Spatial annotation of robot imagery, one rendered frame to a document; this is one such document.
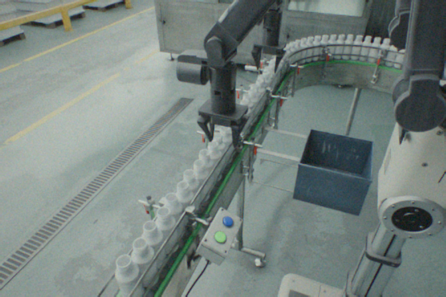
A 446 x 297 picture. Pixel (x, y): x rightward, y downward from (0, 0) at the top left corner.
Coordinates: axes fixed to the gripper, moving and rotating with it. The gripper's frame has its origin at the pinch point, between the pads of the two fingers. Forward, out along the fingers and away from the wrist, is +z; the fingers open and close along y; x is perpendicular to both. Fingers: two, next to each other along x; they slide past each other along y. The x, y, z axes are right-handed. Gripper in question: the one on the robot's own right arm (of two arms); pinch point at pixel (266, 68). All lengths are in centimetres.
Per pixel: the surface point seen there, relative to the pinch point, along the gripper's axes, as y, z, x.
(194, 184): 10.9, 28.3, 36.1
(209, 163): 11.0, 28.3, 24.3
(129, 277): 11, 28, 72
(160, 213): 14, 26, 53
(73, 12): 536, 144, -442
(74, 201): 146, 146, -16
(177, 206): 11, 28, 47
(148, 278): 10, 36, 67
